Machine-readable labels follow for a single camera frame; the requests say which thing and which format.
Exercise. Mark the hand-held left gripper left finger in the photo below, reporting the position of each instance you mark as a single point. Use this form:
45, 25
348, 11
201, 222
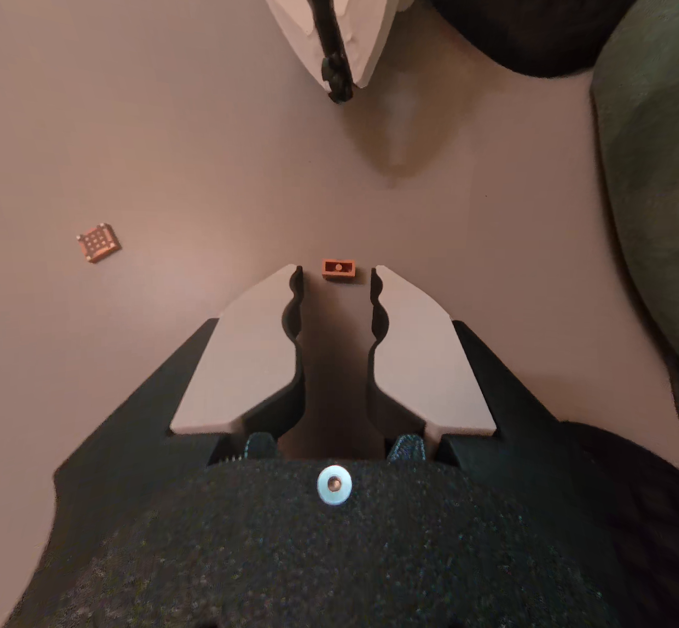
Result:
233, 373

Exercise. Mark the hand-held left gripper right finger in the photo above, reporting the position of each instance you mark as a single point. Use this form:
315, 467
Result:
429, 373

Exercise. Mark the black round toy plate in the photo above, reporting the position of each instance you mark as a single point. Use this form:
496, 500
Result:
337, 79

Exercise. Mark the tan grid printed toy tile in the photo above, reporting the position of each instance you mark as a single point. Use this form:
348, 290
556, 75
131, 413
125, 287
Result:
98, 242

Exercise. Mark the grey desk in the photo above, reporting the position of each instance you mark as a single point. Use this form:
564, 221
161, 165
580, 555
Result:
159, 135

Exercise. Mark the black mesh wrist rest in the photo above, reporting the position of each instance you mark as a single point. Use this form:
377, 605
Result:
530, 2

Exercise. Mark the person's jeans leg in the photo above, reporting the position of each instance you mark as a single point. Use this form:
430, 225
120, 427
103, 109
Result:
626, 506

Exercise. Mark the person's green hoodie torso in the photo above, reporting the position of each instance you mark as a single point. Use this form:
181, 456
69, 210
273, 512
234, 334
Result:
642, 161

